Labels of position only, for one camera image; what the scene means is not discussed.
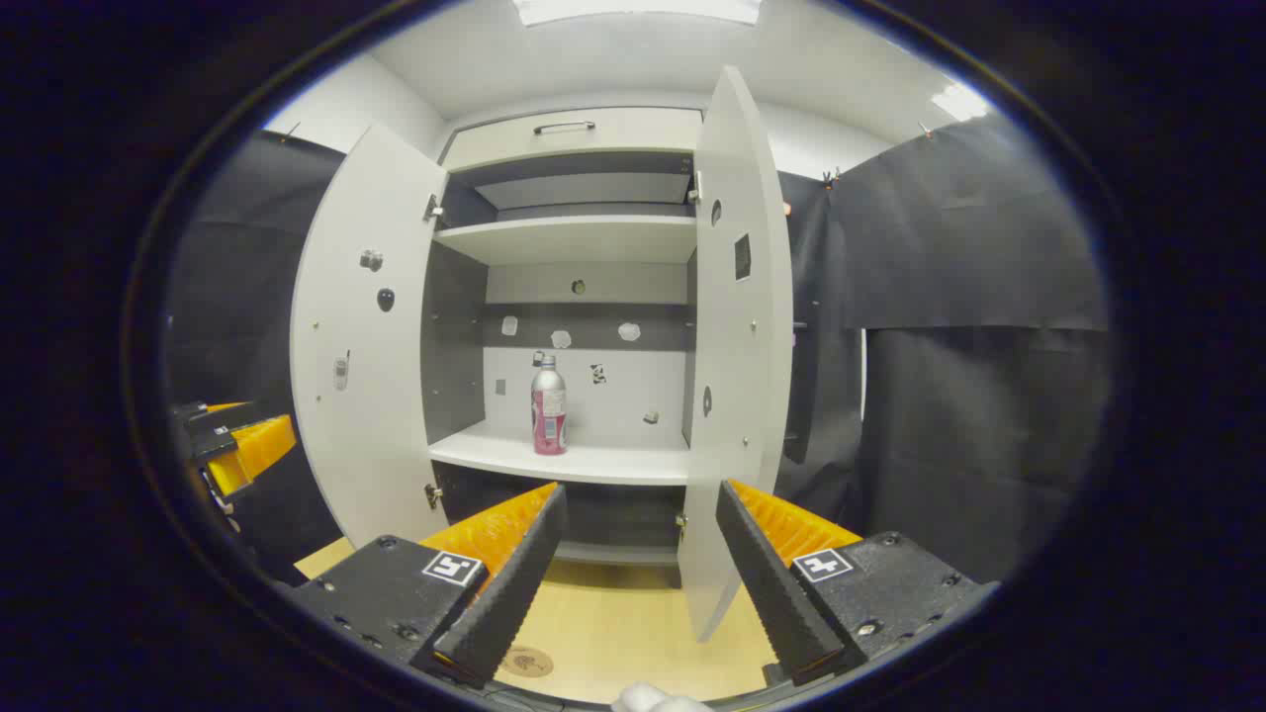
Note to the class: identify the ceiling light panel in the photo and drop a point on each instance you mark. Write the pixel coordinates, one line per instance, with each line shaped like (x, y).
(959, 102)

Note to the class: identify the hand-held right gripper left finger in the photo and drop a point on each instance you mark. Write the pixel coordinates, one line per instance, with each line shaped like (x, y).
(514, 583)

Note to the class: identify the black backdrop cloth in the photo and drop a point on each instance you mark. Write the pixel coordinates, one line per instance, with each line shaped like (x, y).
(969, 247)

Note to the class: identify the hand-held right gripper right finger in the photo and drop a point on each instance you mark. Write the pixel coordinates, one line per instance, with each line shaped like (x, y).
(776, 593)

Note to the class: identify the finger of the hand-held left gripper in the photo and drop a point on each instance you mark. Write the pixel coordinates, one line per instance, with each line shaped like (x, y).
(227, 475)
(262, 445)

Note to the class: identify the white cabinet shelf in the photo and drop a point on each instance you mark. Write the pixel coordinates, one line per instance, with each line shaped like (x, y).
(593, 463)
(574, 237)

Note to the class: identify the white cabinet drawer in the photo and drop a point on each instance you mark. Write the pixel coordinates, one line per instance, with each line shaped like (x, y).
(623, 133)

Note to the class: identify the silver bottle with red label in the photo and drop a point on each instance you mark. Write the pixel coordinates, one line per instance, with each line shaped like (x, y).
(549, 415)

